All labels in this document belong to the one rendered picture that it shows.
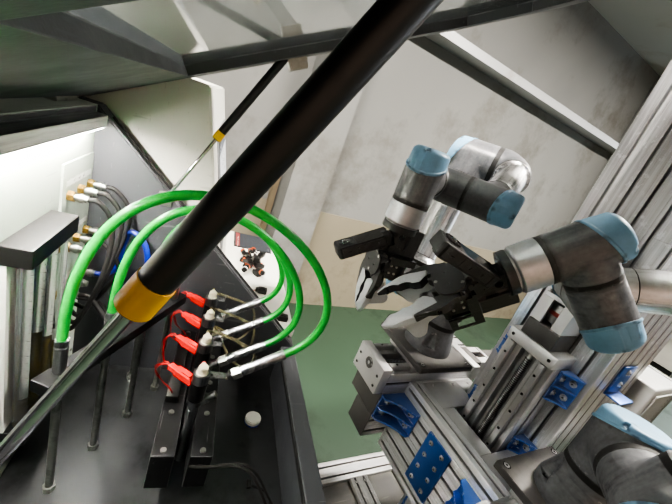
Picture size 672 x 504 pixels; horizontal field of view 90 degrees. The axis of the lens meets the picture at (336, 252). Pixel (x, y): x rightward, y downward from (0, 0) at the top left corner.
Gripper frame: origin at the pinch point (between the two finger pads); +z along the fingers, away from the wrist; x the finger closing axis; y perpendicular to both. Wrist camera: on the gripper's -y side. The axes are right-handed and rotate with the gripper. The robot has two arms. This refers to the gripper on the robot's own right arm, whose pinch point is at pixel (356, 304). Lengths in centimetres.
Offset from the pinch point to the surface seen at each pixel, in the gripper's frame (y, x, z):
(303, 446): -5.5, -12.6, 28.2
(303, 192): 24, 177, 16
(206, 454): -25.1, -16.5, 25.2
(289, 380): -6.1, 5.7, 28.2
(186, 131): -42, 23, -21
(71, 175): -57, 9, -10
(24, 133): -54, -12, -21
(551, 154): 282, 242, -84
